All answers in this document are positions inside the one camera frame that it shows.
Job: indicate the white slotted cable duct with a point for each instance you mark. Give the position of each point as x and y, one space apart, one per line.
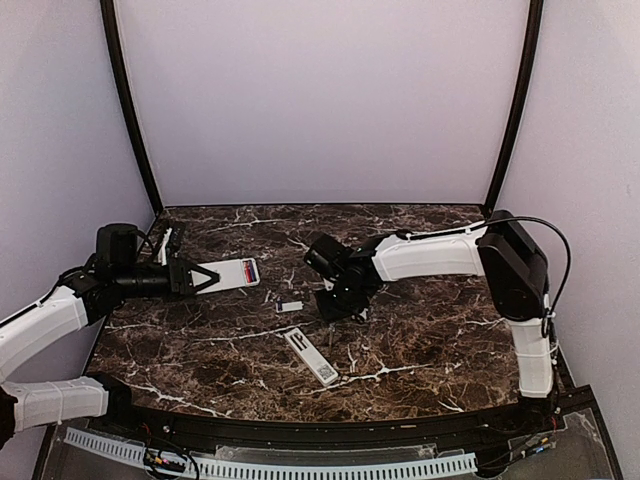
253 463

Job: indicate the black front table rail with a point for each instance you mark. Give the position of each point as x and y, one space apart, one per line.
475 429

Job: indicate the left black frame post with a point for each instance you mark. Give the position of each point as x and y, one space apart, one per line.
126 101

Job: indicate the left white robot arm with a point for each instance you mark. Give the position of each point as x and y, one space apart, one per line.
83 296

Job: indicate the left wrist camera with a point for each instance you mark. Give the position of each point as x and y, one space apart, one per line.
170 244

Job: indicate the right black frame post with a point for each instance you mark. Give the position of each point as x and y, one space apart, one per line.
523 79

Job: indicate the white battery cover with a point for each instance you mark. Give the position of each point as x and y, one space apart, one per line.
290 307

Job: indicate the black frame post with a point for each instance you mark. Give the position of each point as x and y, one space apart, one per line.
523 79
126 101

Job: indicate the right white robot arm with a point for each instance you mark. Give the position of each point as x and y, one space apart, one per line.
499 251

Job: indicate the long white remote control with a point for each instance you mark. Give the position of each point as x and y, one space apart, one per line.
319 366

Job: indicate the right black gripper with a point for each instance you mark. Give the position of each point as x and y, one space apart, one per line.
331 313

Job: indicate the red battery in small remote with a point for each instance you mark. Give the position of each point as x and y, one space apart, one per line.
250 271

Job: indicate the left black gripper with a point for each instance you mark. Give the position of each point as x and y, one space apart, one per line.
178 278

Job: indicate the small white remote control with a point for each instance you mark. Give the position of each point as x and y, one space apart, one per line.
232 275

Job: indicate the clear handle screwdriver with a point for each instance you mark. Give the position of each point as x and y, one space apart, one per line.
331 333

